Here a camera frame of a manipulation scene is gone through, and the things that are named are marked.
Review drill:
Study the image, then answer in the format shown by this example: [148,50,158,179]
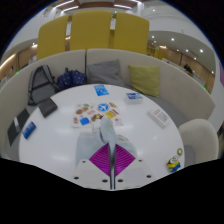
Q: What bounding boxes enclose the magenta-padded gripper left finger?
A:
[72,143,113,190]

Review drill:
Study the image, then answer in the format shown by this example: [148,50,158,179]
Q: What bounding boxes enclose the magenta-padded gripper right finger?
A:
[112,143,154,190]

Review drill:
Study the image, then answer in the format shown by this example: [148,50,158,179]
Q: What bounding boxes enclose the light blue towel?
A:
[75,116,138,168]

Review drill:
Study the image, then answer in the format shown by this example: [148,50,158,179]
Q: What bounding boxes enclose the yellow cartoon figure toy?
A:
[167,154,182,173]

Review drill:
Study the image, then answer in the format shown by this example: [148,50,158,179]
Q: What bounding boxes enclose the white box with red print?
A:
[146,108,170,129]

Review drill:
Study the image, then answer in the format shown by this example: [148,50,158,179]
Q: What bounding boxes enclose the colourful sticker sheet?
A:
[71,101,124,129]

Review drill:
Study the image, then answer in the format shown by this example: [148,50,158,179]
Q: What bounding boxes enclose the beige armchair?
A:
[177,118,220,168]

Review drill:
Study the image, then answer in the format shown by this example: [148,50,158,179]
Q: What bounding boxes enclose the blue rectangular box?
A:
[21,120,37,140]

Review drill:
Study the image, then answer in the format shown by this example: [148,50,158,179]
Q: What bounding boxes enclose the blue and white tissue pack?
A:
[125,92,144,104]

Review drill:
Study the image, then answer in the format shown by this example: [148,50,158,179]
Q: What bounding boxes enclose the dark grey wallet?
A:
[37,97,59,118]

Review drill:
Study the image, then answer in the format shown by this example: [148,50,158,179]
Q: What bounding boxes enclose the blue card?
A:
[93,84,110,97]

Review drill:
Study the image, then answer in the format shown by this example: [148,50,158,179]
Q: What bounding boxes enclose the black laptop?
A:
[6,108,31,147]

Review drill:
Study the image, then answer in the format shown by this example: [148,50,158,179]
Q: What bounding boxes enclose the olive green cushion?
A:
[128,64,161,98]

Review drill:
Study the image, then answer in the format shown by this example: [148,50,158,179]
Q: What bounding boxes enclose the navy dotted bag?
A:
[56,67,88,90]

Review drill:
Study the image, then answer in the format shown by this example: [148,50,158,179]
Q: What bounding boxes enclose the curved beige sofa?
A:
[0,48,217,161]

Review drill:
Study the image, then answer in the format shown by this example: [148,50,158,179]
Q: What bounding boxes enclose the grey backpack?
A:
[27,64,61,106]

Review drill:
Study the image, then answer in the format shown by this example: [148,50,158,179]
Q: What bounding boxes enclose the grey cushion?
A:
[86,59,126,88]

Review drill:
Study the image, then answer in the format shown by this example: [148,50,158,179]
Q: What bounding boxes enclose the person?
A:
[183,63,194,75]

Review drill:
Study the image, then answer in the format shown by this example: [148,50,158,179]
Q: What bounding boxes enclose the yellow upholstered panel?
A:
[69,9,113,52]
[111,12,150,56]
[36,14,72,61]

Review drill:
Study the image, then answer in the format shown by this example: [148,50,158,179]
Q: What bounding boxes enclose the ceiling lights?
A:
[54,0,144,13]

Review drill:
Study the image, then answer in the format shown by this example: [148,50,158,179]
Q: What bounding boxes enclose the purple wall poster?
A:
[218,63,224,87]

